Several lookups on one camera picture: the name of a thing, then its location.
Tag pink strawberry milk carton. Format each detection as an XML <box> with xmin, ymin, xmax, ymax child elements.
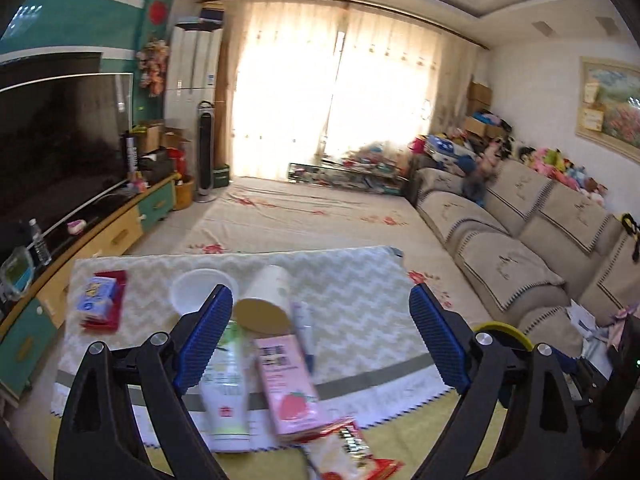
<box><xmin>252</xmin><ymin>332</ymin><xmax>333</xmax><ymax>443</ymax></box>

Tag white green plastic bottle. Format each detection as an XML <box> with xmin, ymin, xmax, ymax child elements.
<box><xmin>200</xmin><ymin>320</ymin><xmax>252</xmax><ymax>453</ymax></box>

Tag black tube with white print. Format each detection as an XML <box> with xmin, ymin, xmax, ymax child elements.
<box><xmin>123</xmin><ymin>132</ymin><xmax>139</xmax><ymax>181</ymax></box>

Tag boxes beside television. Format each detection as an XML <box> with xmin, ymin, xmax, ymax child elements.
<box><xmin>131</xmin><ymin>119</ymin><xmax>191</xmax><ymax>156</ymax></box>

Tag yellow rimmed black bin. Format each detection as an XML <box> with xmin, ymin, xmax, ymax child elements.
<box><xmin>472</xmin><ymin>321</ymin><xmax>532</xmax><ymax>351</ymax></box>

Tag white paper cup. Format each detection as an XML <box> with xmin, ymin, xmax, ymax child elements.
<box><xmin>234</xmin><ymin>265</ymin><xmax>295</xmax><ymax>337</ymax></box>

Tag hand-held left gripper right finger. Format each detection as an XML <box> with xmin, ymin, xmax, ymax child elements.
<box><xmin>409</xmin><ymin>282</ymin><xmax>586</xmax><ymax>480</ymax></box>

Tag plastic bag with greens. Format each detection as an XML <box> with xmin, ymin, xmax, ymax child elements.
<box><xmin>0</xmin><ymin>247</ymin><xmax>36</xmax><ymax>301</ymax></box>

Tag framed flower painting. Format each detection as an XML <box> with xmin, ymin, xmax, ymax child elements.
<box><xmin>575</xmin><ymin>56</ymin><xmax>640</xmax><ymax>153</ymax></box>

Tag beige sofa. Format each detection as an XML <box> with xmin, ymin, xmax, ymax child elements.
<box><xmin>405</xmin><ymin>152</ymin><xmax>640</xmax><ymax>361</ymax></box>

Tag hanging artificial flowers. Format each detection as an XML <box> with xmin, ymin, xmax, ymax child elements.
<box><xmin>136</xmin><ymin>40</ymin><xmax>171</xmax><ymax>97</ymax></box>

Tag yellow woven basket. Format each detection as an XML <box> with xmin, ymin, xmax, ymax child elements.
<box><xmin>172</xmin><ymin>175</ymin><xmax>196</xmax><ymax>211</ymax></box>

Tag clear water bottle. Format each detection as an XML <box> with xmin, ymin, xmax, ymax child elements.
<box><xmin>28</xmin><ymin>218</ymin><xmax>52</xmax><ymax>267</ymax></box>

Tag white standing air conditioner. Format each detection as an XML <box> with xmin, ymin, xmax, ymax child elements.
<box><xmin>164</xmin><ymin>22</ymin><xmax>223</xmax><ymax>201</ymax></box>

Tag curtain rod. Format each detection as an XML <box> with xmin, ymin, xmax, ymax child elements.
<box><xmin>195</xmin><ymin>0</ymin><xmax>490</xmax><ymax>51</ymax></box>

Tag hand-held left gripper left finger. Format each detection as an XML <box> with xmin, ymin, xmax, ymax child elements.
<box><xmin>52</xmin><ymin>284</ymin><xmax>235</xmax><ymax>480</ymax></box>

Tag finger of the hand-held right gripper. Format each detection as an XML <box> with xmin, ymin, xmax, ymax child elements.
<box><xmin>556</xmin><ymin>350</ymin><xmax>601</xmax><ymax>406</ymax></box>

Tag cream sheer curtains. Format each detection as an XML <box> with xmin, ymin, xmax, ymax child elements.
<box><xmin>215</xmin><ymin>0</ymin><xmax>488</xmax><ymax>183</ymax></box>

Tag floral floor sheet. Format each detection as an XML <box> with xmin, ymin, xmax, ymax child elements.
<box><xmin>175</xmin><ymin>176</ymin><xmax>493</xmax><ymax>326</ymax></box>

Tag teal yellow television cabinet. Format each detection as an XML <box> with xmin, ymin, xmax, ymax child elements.
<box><xmin>0</xmin><ymin>172</ymin><xmax>178</xmax><ymax>401</ymax></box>

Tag cluttered glass coffee table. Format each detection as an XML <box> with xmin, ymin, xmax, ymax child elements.
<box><xmin>287</xmin><ymin>152</ymin><xmax>413</xmax><ymax>195</ymax></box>

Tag boxes on air conditioner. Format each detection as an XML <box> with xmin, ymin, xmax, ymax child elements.
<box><xmin>175</xmin><ymin>5</ymin><xmax>226</xmax><ymax>31</ymax></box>

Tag red snack wrapper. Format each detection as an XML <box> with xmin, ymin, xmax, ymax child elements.
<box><xmin>302</xmin><ymin>416</ymin><xmax>403</xmax><ymax>480</ymax></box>

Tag white black tower fan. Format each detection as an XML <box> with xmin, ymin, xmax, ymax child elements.
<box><xmin>195</xmin><ymin>101</ymin><xmax>217</xmax><ymax>203</ymax></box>

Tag large curved television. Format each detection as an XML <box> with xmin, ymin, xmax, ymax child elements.
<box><xmin>0</xmin><ymin>72</ymin><xmax>135</xmax><ymax>251</ymax></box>

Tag small blue white box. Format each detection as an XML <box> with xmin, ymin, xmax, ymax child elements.
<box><xmin>75</xmin><ymin>275</ymin><xmax>118</xmax><ymax>322</ymax></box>

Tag stack of cardboard boxes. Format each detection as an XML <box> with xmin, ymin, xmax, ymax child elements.
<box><xmin>462</xmin><ymin>80</ymin><xmax>506</xmax><ymax>138</ymax></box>

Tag yellow grey printed tablecloth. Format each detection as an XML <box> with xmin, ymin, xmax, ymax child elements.
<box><xmin>50</xmin><ymin>245</ymin><xmax>501</xmax><ymax>480</ymax></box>

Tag pile of plush toys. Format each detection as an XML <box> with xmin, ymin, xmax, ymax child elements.
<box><xmin>410</xmin><ymin>130</ymin><xmax>608</xmax><ymax>206</ymax></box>

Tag white plastic bowl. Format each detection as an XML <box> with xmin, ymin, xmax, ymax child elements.
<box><xmin>170</xmin><ymin>268</ymin><xmax>240</xmax><ymax>317</ymax></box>

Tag loose papers on sofa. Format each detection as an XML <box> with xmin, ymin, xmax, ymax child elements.
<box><xmin>567</xmin><ymin>300</ymin><xmax>621</xmax><ymax>356</ymax></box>

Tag flat red box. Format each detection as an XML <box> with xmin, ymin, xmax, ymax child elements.
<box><xmin>80</xmin><ymin>270</ymin><xmax>128</xmax><ymax>333</ymax></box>

